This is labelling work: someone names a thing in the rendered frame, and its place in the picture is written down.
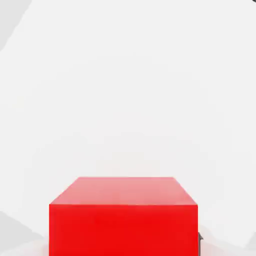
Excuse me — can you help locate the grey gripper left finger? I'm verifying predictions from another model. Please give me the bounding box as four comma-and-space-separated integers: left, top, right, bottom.
13, 237, 50, 256

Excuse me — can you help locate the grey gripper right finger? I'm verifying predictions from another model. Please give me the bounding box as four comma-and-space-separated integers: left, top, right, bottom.
197, 225, 248, 256

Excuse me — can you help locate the small red cube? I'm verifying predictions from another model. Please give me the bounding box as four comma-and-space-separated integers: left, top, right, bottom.
48, 176, 199, 256

